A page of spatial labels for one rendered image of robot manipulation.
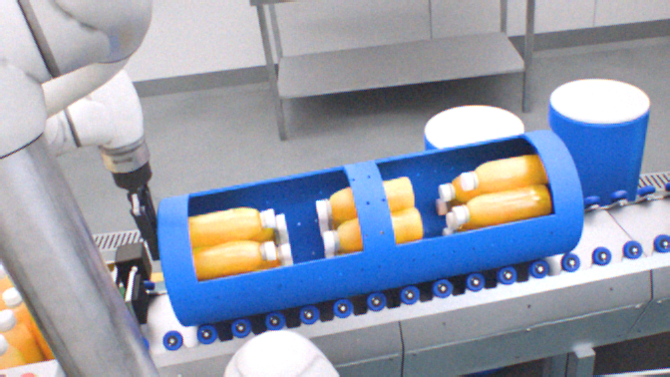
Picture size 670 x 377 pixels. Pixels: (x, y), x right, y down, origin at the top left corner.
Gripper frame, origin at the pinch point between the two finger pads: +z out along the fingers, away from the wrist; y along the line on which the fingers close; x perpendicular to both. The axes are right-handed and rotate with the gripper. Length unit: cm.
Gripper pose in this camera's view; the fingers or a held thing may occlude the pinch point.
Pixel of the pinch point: (156, 244)
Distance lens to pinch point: 147.3
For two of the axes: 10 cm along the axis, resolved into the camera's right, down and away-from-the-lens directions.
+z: 1.1, 8.3, 5.5
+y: 1.5, 5.3, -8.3
